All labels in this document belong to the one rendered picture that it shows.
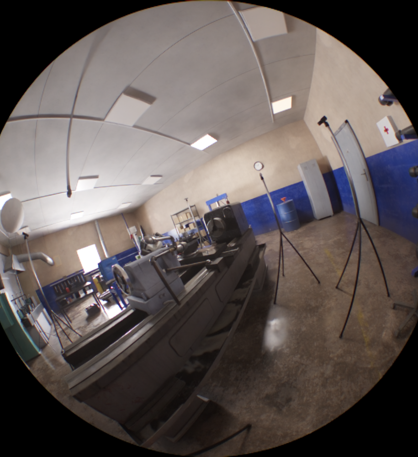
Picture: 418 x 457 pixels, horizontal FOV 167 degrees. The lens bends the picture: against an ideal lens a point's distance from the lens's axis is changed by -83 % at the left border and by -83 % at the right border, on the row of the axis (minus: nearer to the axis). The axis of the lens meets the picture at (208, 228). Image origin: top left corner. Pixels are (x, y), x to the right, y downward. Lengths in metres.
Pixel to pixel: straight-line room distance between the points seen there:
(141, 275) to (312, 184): 4.68
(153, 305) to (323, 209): 4.80
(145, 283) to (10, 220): 3.54
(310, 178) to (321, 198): 0.68
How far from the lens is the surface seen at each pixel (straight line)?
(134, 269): 0.94
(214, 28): 2.40
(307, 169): 4.82
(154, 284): 0.96
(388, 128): 2.57
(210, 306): 1.16
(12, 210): 3.98
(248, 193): 5.30
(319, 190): 4.86
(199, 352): 1.16
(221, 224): 1.88
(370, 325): 1.61
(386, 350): 1.52
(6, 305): 4.35
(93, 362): 0.89
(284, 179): 5.21
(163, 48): 2.30
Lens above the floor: 1.25
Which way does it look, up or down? 4 degrees down
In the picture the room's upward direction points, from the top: 21 degrees counter-clockwise
